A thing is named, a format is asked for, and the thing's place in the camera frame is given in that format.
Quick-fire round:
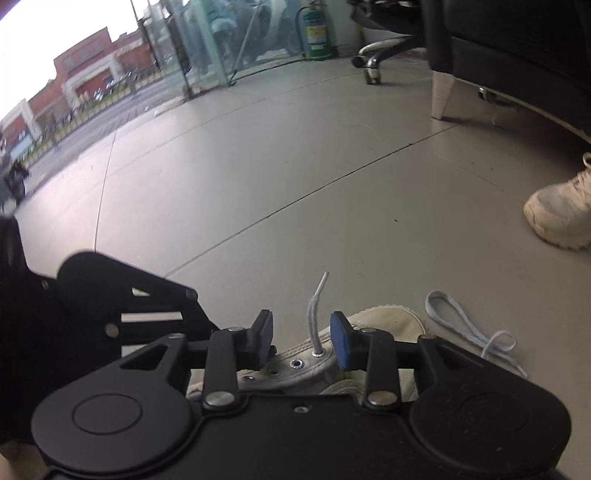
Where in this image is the glass partition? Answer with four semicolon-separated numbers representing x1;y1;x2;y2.
157;0;305;100

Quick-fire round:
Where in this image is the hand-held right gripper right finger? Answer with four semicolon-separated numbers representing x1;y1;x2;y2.
330;311;502;411

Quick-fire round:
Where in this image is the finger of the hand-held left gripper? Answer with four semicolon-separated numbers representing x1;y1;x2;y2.
106;265;221;346

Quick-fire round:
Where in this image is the street fence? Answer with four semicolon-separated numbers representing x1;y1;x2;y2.
0;69;163;158

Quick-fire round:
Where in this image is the red brick building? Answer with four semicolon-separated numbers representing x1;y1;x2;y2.
0;25;160;139

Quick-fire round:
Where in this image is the light blue shoelace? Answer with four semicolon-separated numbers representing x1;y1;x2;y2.
307;271;528;379

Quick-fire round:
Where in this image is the white canvas shoe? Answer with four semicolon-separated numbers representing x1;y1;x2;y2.
187;304;431;402

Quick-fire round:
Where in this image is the black sofa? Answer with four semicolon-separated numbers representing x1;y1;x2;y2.
425;0;591;144

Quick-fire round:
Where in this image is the parked scooter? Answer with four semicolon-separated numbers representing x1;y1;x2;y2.
222;0;305;63

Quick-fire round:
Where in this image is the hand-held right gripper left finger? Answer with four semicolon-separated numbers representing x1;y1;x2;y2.
119;309;276;411

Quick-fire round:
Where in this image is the green fire extinguisher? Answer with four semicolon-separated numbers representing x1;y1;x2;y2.
295;0;334;60

